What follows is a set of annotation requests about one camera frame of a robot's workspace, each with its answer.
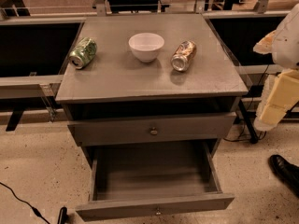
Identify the left metal railing barrier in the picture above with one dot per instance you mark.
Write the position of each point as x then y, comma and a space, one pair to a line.
33, 59

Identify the green soda can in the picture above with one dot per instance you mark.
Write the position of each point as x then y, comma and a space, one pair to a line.
83, 53

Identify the grey drawer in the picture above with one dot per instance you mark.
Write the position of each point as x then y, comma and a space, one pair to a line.
102, 132
141, 180

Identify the orange soda can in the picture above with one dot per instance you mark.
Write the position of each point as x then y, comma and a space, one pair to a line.
183, 56

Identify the white bowl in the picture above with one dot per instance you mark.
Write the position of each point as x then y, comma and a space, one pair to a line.
146, 46

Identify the black cylindrical object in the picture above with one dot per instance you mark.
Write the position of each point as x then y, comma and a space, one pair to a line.
63, 216

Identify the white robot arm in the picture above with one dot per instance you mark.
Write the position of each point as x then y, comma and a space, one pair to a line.
280, 92

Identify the right metal railing barrier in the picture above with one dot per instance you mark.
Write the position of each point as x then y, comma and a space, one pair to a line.
238, 36

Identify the grey top drawer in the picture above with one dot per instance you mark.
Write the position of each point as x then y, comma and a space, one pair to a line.
102, 132

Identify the metal railing barrier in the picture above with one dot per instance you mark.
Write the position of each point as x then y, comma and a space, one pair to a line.
238, 36
33, 59

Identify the black shoe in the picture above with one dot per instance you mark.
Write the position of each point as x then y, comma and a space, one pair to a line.
287, 172

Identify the grey wooden drawer cabinet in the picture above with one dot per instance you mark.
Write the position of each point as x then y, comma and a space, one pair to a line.
117, 85

